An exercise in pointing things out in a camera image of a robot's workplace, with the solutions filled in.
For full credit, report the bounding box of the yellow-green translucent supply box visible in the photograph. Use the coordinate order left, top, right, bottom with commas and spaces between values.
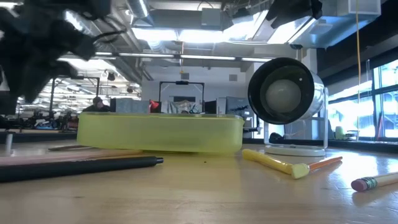
76, 112, 246, 154

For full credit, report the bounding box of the yellow highlighter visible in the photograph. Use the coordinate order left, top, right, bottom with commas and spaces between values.
242, 148, 295, 175

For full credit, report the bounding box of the orange pencil yellow cap eraser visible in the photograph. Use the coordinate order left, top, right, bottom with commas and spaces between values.
291, 155, 344, 180

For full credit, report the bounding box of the black pen white print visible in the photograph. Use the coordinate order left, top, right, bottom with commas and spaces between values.
0, 156, 164, 184

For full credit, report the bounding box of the natural wood pencil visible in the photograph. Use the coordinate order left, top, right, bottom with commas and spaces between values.
0, 149, 144, 167

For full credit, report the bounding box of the yellow pencil green ferrule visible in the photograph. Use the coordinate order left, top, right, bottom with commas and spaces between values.
351, 172, 398, 193

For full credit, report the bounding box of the grey partition box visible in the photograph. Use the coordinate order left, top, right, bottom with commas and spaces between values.
109, 98, 150, 114

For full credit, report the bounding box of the grey cabinet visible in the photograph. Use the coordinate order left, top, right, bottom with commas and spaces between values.
216, 96, 254, 118

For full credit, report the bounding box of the black round object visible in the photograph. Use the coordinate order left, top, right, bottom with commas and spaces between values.
269, 132, 284, 144

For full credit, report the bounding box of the white cylindrical spot lamp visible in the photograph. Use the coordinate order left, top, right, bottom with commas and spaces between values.
247, 57, 326, 126

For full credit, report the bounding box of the person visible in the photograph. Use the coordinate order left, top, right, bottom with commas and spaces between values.
82, 96, 111, 113

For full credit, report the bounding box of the white lamp stand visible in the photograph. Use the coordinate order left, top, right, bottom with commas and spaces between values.
262, 87, 330, 157

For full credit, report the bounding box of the black rig frame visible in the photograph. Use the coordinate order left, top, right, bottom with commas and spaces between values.
159, 80, 205, 113
49, 76, 101, 113

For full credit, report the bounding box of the black aluminium table frame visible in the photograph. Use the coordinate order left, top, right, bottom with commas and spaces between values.
0, 130, 398, 154

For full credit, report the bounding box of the yellow cable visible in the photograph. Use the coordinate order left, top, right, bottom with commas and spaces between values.
355, 0, 363, 139

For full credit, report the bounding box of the silver metal post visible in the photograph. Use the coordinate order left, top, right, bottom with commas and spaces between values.
4, 131, 15, 154

